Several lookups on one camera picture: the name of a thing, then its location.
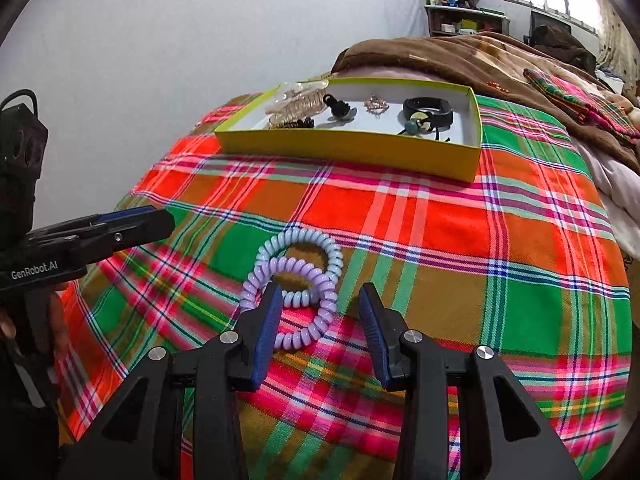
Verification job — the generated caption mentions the black hair tie teal bead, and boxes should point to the black hair tie teal bead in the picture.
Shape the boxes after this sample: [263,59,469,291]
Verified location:
[397,112,453,144]

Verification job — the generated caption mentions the folded plaid cloth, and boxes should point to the folded plaid cloth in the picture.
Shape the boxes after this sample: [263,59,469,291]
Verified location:
[522,67,640,144]

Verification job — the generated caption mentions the white hair claw clip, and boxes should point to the white hair claw clip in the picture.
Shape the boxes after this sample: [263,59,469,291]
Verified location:
[264,80,331,129]

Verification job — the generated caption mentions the yellow-green cardboard box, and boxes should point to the yellow-green cardboard box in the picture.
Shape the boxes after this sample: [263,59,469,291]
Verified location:
[214,76,484,183]

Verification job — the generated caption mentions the wooden shelf with items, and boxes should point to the wooden shelf with items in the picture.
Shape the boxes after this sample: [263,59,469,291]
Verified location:
[424,4,511,37]

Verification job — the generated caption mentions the light blue spiral hair tie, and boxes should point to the light blue spiral hair tie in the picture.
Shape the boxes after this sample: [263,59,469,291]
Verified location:
[255,227,345,307]

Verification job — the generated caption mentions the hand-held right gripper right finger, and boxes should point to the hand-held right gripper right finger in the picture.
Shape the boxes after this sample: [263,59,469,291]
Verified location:
[359,282,582,480]

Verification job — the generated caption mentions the patterned curtain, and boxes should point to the patterned curtain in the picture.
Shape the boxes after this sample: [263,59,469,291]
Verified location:
[597,0,640,92]

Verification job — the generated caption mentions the brown bead bracelet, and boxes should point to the brown bead bracelet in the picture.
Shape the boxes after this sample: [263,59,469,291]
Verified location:
[270,116,316,130]

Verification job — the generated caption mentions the white quilt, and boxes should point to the white quilt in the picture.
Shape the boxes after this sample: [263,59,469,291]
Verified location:
[570,135,640,262]

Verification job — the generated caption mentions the purple spiral hair tie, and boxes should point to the purple spiral hair tie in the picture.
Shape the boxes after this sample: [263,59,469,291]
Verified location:
[240,256,340,352]

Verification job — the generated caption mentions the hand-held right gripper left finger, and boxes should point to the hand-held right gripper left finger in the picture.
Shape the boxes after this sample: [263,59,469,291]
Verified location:
[60,283,284,480]

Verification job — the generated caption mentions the person's left hand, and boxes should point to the person's left hand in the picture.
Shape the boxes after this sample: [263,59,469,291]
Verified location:
[0,282,71,361]

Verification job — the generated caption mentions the black wrist band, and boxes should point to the black wrist band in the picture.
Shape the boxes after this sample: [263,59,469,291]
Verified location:
[402,96,455,131]

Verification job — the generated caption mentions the black monitor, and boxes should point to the black monitor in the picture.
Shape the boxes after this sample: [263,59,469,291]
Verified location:
[530,10,572,36]

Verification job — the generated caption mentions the plaid bed sheet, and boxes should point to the plaid bed sheet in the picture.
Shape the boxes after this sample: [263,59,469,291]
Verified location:
[55,91,632,480]

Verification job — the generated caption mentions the dark brown clothing pile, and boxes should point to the dark brown clothing pile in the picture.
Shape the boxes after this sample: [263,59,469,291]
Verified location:
[525,24,599,74]

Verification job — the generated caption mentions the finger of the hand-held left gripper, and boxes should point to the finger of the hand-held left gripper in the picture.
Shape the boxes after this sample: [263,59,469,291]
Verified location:
[27,205,157,241]
[30,208,175,267]

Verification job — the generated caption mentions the brown fleece blanket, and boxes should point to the brown fleece blanket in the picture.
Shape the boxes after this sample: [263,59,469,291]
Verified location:
[331,31,640,172]

